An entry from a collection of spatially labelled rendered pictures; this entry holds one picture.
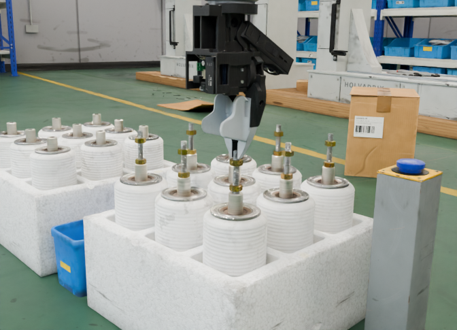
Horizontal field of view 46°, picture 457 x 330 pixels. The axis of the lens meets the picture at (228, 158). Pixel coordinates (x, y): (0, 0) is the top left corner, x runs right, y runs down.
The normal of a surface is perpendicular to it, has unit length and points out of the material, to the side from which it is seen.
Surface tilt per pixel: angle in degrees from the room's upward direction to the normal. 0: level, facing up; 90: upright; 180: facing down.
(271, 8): 90
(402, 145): 90
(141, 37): 90
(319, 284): 90
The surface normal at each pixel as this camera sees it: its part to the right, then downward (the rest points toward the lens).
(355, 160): -0.26, 0.20
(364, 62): -0.82, 0.12
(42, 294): 0.02, -0.97
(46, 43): 0.57, 0.20
